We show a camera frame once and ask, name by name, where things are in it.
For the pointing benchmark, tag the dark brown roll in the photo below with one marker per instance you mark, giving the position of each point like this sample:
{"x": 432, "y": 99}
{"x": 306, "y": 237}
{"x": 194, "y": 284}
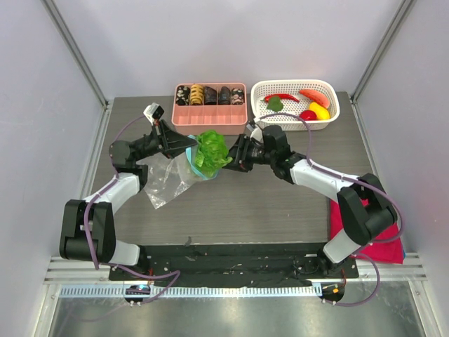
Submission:
{"x": 209, "y": 96}

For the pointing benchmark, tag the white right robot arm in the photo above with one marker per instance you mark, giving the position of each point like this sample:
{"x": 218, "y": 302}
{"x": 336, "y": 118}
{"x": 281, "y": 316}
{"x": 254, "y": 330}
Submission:
{"x": 365, "y": 209}

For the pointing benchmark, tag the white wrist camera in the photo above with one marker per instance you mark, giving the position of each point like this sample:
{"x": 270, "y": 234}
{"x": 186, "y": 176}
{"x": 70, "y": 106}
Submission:
{"x": 255, "y": 131}
{"x": 153, "y": 113}

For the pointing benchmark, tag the red folded cloth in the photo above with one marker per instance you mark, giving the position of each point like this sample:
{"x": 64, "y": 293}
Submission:
{"x": 383, "y": 252}

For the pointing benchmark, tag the toy watermelon slice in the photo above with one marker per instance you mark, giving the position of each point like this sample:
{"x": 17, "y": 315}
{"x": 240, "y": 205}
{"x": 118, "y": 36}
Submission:
{"x": 316, "y": 96}

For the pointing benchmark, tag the red toy tomato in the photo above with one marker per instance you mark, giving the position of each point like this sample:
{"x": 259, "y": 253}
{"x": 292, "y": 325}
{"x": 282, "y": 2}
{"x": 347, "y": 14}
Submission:
{"x": 308, "y": 115}

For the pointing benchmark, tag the yellow toy mango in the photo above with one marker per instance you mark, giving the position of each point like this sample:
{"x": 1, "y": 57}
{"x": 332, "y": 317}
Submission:
{"x": 321, "y": 112}

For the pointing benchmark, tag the red toy chili pepper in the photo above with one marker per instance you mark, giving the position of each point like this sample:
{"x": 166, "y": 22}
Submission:
{"x": 281, "y": 96}

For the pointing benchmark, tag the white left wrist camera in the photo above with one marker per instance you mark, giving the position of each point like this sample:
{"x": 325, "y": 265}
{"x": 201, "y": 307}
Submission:
{"x": 153, "y": 113}

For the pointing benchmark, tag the clear zip top bag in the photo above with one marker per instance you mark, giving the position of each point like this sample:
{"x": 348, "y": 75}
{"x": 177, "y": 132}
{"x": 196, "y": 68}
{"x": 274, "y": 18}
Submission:
{"x": 169, "y": 178}

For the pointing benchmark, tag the black pink roll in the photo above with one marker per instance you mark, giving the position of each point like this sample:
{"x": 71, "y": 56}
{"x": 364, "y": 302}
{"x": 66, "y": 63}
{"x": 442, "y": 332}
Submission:
{"x": 237, "y": 96}

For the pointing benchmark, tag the white slotted cable duct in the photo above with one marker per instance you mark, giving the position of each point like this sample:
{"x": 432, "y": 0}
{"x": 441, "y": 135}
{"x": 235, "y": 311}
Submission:
{"x": 143, "y": 291}

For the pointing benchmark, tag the yellow striped roll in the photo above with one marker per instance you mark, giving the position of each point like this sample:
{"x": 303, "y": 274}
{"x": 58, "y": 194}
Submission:
{"x": 196, "y": 94}

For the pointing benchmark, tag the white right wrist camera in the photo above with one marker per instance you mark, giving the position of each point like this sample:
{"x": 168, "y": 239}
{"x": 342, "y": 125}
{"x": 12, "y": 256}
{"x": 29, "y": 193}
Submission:
{"x": 255, "y": 131}

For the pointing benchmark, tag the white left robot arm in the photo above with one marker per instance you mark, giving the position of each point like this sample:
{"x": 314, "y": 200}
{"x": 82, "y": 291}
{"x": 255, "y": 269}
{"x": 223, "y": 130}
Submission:
{"x": 88, "y": 229}

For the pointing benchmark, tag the small green toy leaf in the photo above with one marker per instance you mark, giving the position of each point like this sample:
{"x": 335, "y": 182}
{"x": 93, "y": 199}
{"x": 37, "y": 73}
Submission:
{"x": 275, "y": 103}

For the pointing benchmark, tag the green toy lettuce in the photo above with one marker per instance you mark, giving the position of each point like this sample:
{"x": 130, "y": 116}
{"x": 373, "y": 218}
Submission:
{"x": 211, "y": 153}

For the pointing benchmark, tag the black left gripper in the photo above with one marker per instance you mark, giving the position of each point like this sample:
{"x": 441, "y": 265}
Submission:
{"x": 172, "y": 143}

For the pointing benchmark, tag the pink divided tray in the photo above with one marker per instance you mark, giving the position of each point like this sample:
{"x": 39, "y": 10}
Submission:
{"x": 225, "y": 119}

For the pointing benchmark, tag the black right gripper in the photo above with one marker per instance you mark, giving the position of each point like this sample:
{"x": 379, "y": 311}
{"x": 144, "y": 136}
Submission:
{"x": 242, "y": 153}

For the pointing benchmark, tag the black blue roll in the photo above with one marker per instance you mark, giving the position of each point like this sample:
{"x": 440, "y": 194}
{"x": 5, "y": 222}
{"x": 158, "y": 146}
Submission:
{"x": 224, "y": 97}

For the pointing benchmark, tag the black floral sushi roll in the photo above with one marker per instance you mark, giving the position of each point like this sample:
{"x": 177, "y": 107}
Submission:
{"x": 182, "y": 95}

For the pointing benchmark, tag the white perforated basket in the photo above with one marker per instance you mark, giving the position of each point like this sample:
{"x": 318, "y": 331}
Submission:
{"x": 287, "y": 117}

